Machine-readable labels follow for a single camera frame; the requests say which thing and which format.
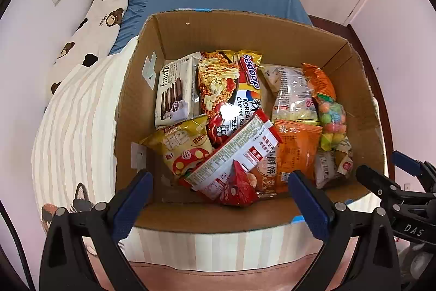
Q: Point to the franzzi cookie packet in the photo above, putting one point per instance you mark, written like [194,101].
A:
[177,98]

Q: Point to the orange biscuit bag front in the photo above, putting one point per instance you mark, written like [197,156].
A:
[296,152]

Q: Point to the yellow mushroom snack bag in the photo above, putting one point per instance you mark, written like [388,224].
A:
[183,146]

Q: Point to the bear print long pillow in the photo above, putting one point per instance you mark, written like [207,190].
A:
[92,40]

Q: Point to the sedaap noodle packet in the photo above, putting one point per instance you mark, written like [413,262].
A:
[245,100]

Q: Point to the white cartoon snack packet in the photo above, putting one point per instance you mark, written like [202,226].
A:
[332,166]

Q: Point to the red white snack packet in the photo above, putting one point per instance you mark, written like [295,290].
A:
[249,145]

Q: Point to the orange snack bag back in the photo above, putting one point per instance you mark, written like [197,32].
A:
[318,81]

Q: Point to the pizza picture snack bag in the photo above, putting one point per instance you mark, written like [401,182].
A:
[217,80]

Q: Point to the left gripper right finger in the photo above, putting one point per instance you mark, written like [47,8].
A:
[374,264]

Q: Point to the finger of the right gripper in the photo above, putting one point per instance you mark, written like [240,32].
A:
[423,171]
[383,187]

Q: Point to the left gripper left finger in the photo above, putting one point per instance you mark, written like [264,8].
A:
[65,264]

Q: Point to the clear white snack bag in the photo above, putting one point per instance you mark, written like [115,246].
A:
[293,96]

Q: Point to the small red snack bag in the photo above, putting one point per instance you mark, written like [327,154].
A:
[238,192]

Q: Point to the colourful candy ball bag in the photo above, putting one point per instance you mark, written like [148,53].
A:
[332,117]

